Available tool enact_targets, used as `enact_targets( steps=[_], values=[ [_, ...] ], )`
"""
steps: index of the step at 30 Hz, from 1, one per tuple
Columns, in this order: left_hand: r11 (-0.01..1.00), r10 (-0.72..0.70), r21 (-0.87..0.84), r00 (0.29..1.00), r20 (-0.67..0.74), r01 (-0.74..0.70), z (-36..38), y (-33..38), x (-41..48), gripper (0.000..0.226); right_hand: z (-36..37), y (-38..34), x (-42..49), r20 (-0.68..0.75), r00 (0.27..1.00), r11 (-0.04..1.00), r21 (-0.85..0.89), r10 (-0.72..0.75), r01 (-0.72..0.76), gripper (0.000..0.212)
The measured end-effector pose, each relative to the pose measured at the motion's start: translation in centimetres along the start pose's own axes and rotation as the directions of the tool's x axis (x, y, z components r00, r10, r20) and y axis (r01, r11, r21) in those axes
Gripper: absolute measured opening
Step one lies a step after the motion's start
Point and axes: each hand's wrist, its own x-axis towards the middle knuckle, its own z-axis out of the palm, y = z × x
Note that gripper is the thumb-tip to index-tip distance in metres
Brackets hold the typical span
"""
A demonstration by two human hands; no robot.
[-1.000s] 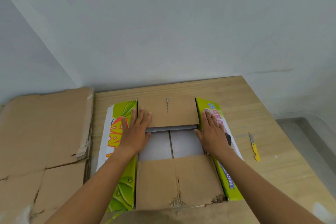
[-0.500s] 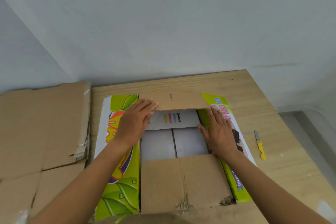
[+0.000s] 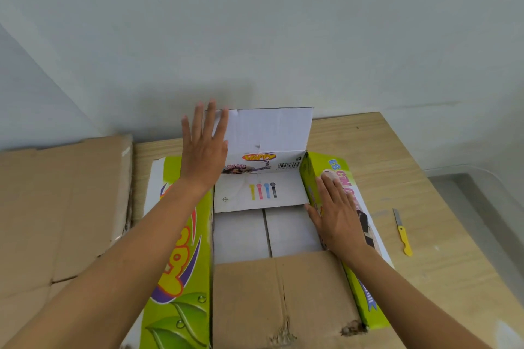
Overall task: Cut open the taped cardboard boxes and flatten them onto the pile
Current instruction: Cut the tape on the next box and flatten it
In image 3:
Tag yellow utility knife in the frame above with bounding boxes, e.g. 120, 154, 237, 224
392, 208, 413, 257

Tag white cable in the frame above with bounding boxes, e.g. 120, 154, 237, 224
424, 164, 524, 214

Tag person's right forearm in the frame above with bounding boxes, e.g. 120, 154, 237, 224
343, 246, 492, 349

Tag person's left hand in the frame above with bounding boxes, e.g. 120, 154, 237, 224
181, 100, 229, 194

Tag person's left forearm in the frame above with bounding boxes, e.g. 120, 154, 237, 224
0, 179, 213, 349

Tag person's right hand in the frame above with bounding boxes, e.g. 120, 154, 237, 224
305, 172, 369, 263

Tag light wooden table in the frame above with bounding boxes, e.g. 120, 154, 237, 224
130, 111, 524, 349

